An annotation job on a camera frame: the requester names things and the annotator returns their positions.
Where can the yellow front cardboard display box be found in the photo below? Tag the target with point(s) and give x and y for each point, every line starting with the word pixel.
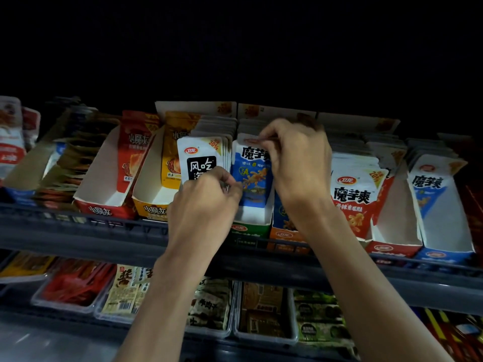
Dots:
pixel 151 196

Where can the open display box blue front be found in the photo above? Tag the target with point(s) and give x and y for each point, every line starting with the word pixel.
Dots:
pixel 30 169

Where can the blue white snack packet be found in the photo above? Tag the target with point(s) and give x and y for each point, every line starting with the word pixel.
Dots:
pixel 251 173

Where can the yellow sausage packet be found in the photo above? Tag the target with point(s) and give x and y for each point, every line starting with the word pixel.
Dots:
pixel 173 146

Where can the white display box blue front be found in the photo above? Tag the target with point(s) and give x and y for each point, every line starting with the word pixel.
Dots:
pixel 447 233

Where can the row of pale blue packets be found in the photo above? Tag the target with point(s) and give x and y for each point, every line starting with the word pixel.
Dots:
pixel 430 177

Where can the white display box red front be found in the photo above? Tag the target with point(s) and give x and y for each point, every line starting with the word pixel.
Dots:
pixel 396 226

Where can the row of red white packets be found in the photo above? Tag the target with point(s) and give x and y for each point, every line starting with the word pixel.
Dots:
pixel 354 192

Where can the dark red packets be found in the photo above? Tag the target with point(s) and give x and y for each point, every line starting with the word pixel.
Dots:
pixel 473 218

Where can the red sausage packet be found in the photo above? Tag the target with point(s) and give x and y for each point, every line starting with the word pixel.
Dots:
pixel 134 146

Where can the clear bin of brown packets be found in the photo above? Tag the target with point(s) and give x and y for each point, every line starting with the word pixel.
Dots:
pixel 264 311

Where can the red white hanging packets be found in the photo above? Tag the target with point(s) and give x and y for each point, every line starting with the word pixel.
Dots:
pixel 11 143

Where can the stack of green packets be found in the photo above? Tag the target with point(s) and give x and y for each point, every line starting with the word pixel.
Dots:
pixel 319 318

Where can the clear bin of red packets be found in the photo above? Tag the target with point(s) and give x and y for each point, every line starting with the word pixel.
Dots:
pixel 75 284

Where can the row of brown packets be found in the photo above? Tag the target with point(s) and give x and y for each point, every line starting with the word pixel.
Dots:
pixel 75 158

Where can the yellow packets in tray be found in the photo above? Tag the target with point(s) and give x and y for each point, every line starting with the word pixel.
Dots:
pixel 26 264

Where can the person's right fingers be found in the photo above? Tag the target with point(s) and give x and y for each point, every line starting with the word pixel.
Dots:
pixel 277 131

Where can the clear bin of beige packets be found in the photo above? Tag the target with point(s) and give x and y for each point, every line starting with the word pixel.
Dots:
pixel 122 292

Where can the person's left hand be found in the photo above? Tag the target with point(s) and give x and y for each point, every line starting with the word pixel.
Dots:
pixel 202 214

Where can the red yellow striped packets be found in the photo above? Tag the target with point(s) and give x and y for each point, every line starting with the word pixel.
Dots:
pixel 452 331

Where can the person's right hand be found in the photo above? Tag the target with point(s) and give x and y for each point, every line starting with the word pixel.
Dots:
pixel 302 165

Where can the green front cardboard display box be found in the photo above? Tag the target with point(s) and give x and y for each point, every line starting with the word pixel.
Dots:
pixel 251 222

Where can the dark grey metal shelf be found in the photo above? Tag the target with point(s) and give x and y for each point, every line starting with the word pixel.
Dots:
pixel 94 241

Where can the person's left fingers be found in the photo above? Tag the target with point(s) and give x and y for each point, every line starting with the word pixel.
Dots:
pixel 226 180

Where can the person's left forearm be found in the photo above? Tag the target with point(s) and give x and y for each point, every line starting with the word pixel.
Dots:
pixel 169 309

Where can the clear bin of white packets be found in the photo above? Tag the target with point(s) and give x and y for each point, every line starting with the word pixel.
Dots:
pixel 209 305

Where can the person's right forearm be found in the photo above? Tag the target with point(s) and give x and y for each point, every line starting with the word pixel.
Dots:
pixel 362 297

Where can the red front cardboard display box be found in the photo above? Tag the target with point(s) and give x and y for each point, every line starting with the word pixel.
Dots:
pixel 100 180

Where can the white snack packet black label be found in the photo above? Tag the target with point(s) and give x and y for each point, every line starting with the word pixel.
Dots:
pixel 198 156

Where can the orange front cardboard display box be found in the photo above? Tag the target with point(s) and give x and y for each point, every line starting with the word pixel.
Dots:
pixel 283 226

